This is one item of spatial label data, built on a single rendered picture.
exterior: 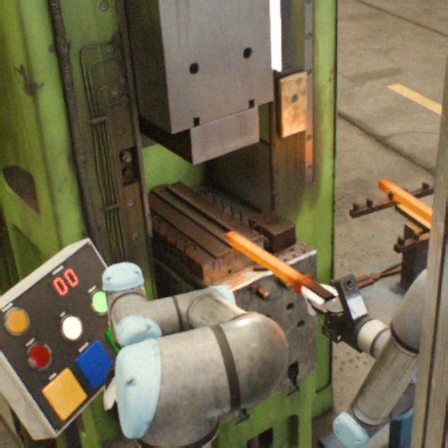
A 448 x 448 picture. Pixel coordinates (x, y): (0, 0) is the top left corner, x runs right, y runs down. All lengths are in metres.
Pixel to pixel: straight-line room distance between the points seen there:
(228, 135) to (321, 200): 0.61
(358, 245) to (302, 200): 1.57
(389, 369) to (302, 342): 0.86
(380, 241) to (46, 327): 2.55
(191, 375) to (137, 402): 0.07
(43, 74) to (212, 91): 0.38
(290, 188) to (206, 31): 0.69
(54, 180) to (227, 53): 0.50
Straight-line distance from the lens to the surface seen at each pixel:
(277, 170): 2.22
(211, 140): 1.86
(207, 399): 0.99
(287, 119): 2.16
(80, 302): 1.69
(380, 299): 2.28
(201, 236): 2.10
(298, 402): 2.46
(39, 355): 1.61
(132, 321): 1.36
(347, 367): 3.16
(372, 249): 3.86
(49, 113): 1.79
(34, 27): 1.73
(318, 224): 2.44
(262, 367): 1.00
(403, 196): 2.24
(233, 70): 1.84
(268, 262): 1.93
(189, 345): 0.99
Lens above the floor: 2.09
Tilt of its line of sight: 31 degrees down
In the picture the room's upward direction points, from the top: 4 degrees counter-clockwise
